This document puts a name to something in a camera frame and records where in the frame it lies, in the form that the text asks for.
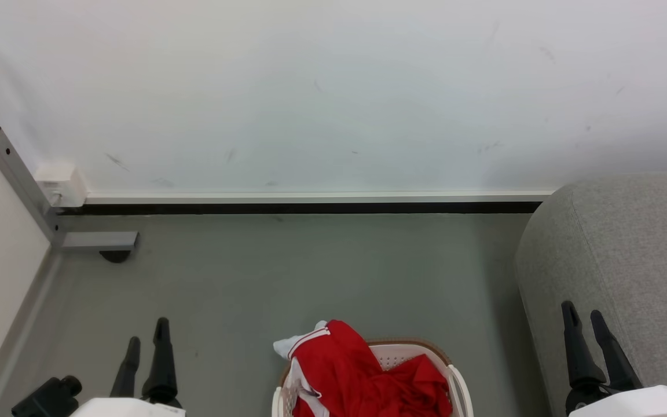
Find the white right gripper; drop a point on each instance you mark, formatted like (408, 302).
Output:
(640, 404)

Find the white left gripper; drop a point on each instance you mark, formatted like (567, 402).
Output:
(128, 408)

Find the red and white garment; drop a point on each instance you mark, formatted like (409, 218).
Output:
(362, 376)

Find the white plastic laundry basket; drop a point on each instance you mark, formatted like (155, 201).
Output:
(461, 388)

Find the grey fabric sofa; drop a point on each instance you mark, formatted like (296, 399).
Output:
(629, 249)

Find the grey metal partition foot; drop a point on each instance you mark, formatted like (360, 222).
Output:
(24, 185)

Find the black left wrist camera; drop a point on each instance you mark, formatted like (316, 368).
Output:
(50, 398)

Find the black round frame foot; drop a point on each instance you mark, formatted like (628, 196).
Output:
(115, 256)

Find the white plastic wall box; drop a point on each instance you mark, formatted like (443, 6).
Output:
(61, 185)

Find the white and black wall rail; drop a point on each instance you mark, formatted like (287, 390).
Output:
(310, 202)

